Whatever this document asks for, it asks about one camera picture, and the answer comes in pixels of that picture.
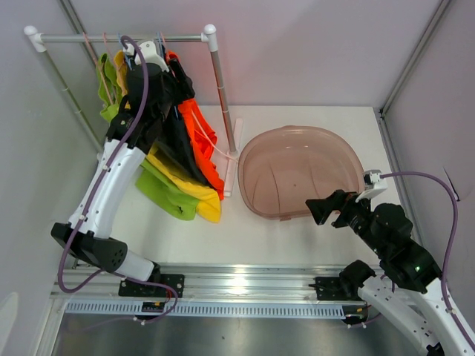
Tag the translucent pink plastic basin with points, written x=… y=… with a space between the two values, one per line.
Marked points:
x=280 y=169

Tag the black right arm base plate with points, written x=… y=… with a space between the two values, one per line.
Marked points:
x=331 y=289

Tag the orange shorts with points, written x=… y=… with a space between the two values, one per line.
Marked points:
x=203 y=151

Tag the slotted grey cable duct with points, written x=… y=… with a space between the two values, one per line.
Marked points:
x=190 y=309

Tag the metal clothes rack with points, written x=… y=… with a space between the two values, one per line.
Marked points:
x=208 y=36

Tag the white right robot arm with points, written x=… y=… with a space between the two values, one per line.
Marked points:
x=432 y=327

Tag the pink wire hanger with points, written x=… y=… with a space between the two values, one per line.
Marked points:
x=197 y=120

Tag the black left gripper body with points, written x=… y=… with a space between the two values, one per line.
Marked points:
x=176 y=92

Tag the lime green shorts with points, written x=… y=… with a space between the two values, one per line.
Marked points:
x=152 y=183

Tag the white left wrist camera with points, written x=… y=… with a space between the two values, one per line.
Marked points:
x=151 y=54

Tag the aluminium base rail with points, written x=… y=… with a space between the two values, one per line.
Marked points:
x=220 y=283

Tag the navy dark shorts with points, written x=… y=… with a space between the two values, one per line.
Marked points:
x=175 y=143

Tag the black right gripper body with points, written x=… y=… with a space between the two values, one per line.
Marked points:
x=355 y=215

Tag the yellow shorts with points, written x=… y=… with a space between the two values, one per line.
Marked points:
x=208 y=206

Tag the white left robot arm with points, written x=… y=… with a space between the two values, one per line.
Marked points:
x=87 y=234

